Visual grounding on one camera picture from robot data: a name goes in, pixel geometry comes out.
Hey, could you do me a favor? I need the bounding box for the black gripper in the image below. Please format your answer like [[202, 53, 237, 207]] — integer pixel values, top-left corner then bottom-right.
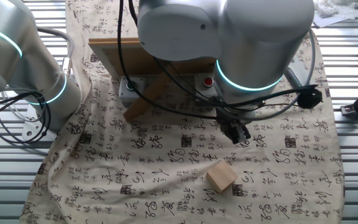
[[216, 112, 252, 145]]

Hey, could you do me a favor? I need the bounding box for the light wooden block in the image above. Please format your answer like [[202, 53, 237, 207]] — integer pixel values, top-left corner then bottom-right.
[[205, 160, 239, 194]]

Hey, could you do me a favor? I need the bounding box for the grey push-button box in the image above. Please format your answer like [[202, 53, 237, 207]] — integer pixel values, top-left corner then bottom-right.
[[118, 73, 220, 108]]

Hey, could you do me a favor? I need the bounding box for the beige calligraphy print cloth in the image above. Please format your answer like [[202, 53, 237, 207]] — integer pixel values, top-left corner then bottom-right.
[[19, 0, 346, 224]]

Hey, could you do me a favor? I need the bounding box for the crumpled white tissue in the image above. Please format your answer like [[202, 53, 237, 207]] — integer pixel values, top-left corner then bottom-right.
[[312, 0, 343, 17]]

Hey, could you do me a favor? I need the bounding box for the white paper sheet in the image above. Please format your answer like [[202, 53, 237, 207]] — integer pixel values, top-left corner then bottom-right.
[[311, 5, 358, 28]]

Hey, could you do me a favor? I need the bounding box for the silver base mounting plate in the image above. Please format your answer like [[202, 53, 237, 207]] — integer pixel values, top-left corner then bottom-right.
[[21, 104, 48, 141]]

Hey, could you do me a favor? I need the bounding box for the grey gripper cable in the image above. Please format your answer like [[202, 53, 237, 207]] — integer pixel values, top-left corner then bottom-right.
[[244, 29, 317, 124]]

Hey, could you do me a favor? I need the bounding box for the wooden picture frame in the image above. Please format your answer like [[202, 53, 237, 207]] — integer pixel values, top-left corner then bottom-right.
[[88, 37, 217, 124]]

